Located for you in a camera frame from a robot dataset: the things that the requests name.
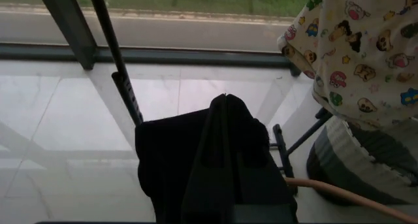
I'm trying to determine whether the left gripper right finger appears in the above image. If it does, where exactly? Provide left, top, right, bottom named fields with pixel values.
left=225, top=93, right=298, bottom=224

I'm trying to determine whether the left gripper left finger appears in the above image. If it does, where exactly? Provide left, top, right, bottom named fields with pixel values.
left=182, top=93, right=234, bottom=224

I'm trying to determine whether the black garment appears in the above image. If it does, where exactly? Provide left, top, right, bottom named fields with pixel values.
left=135, top=95, right=272, bottom=223

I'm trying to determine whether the cream printed garment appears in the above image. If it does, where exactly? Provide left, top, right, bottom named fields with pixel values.
left=276, top=0, right=418, bottom=131

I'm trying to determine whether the white laundry basket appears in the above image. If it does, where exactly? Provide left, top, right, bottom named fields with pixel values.
left=306, top=116, right=418, bottom=207

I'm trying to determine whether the black clothes rack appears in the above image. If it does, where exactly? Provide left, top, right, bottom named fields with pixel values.
left=86, top=0, right=333, bottom=196

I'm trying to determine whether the window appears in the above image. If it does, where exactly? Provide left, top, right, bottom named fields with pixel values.
left=0, top=0, right=316, bottom=78

